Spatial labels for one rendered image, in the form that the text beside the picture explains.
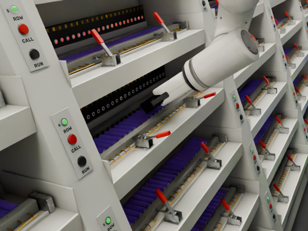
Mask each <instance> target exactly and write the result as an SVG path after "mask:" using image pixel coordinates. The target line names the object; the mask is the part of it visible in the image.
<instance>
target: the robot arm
mask: <svg viewBox="0 0 308 231"><path fill-rule="evenodd" d="M218 2H219V5H218V14H217V21H216V27H215V32H214V37H213V40H212V43H211V44H210V45H209V46H208V47H207V48H206V49H204V50H203V51H201V52H200V53H198V54H197V55H195V56H194V57H193V58H191V59H189V60H188V61H186V63H185V65H184V66H183V68H182V72H180V73H178V74H177V75H175V76H174V77H173V78H171V79H170V80H168V81H167V82H165V83H163V84H162V85H160V86H158V87H157V88H156V89H154V90H153V94H154V96H152V97H150V98H149V99H147V100H146V101H144V102H142V103H141V104H140V105H141V107H142V108H143V110H144V112H145V113H146V114H147V113H149V112H151V111H152V110H154V109H156V108H157V107H158V106H159V105H161V106H164V105H166V104H168V103H170V102H172V101H174V100H176V99H178V98H180V97H182V96H183V95H185V94H187V93H189V92H191V91H192V90H194V91H197V92H200V91H205V90H207V89H209V88H210V87H212V86H214V85H216V84H218V83H219V82H221V81H223V80H224V79H226V78H228V77H230V76H231V75H233V74H235V73H236V72H238V71H240V70H242V69H243V68H245V67H247V66H249V65H250V64H252V63H254V62H256V61H257V60H258V59H259V49H258V46H257V44H256V42H255V40H254V38H253V37H252V35H251V34H250V33H249V32H248V30H249V27H250V24H251V20H252V17H253V14H254V11H255V8H256V6H257V4H258V2H259V0H218Z"/></svg>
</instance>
